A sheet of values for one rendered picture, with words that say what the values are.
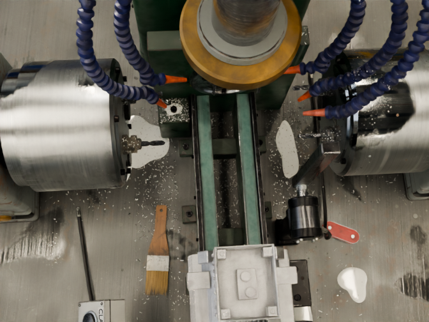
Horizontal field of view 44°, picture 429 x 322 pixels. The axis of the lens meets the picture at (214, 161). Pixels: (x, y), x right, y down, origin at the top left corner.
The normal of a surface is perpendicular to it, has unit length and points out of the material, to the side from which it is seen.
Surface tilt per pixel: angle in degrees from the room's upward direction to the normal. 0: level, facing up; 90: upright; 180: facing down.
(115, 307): 51
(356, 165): 73
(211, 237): 0
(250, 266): 0
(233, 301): 0
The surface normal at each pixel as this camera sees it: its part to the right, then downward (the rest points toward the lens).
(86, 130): 0.07, 0.17
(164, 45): 0.04, -0.25
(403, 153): 0.07, 0.69
